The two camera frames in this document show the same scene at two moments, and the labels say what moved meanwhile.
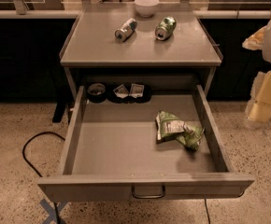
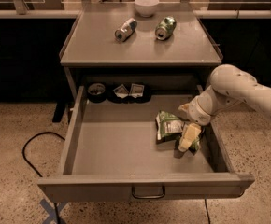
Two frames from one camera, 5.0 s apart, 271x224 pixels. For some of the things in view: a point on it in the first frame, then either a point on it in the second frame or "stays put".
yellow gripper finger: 261,112 to 191,133
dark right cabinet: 235,77 stays put
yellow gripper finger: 255,42 to 184,107
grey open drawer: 114,153 stays put
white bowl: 146,6 stays put
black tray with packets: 129,92 stays put
